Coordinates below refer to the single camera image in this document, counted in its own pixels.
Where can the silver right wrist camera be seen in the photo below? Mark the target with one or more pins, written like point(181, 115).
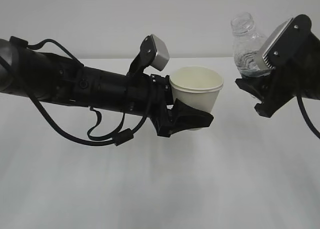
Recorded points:
point(284, 43)

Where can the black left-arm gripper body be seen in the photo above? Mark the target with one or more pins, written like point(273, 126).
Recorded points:
point(149, 97)

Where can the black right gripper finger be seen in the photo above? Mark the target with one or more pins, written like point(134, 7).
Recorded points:
point(258, 87)

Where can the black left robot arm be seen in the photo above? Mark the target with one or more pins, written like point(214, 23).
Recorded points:
point(45, 77)

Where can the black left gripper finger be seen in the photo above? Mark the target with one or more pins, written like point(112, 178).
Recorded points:
point(185, 117)

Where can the clear green-label water bottle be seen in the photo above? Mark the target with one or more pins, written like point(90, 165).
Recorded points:
point(247, 41)

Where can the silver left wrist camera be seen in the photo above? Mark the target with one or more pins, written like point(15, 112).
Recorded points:
point(153, 52)

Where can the white paper cup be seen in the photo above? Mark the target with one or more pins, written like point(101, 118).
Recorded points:
point(196, 86)

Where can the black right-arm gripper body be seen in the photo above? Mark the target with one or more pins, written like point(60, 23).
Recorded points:
point(300, 76)

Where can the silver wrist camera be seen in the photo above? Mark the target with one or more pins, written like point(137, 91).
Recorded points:
point(153, 52)
point(284, 43)

